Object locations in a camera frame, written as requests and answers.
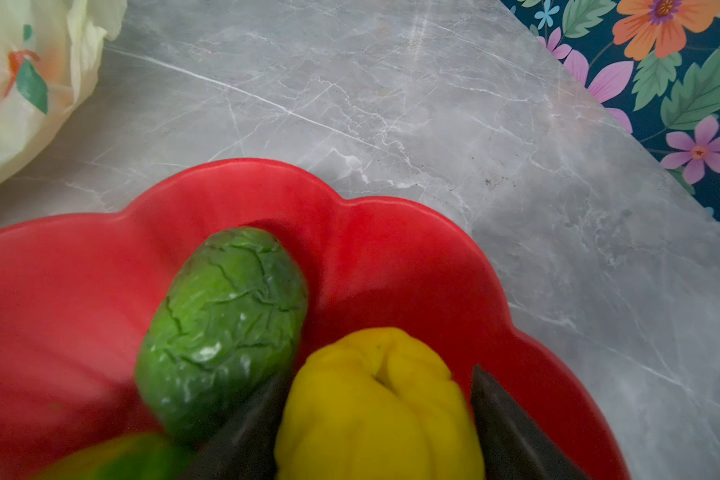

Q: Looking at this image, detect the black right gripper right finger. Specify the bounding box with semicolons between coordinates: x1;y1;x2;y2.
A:
470;365;588;480

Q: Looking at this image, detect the red flower-shaped plate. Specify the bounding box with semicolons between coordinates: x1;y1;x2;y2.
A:
0;159;629;479

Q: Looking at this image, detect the light green fake fruit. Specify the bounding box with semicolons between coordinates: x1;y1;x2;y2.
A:
32;432;196;479

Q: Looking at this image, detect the green fake lime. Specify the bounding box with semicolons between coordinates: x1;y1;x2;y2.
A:
134;227;309;444

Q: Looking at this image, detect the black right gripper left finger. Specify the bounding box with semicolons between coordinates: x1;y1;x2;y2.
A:
179;371;293;480

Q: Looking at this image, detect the yellow fake lemon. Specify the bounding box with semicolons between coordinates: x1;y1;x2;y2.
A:
274;328;485;479

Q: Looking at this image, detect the yellow printed plastic bag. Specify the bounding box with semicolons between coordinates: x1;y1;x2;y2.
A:
0;0;127;184

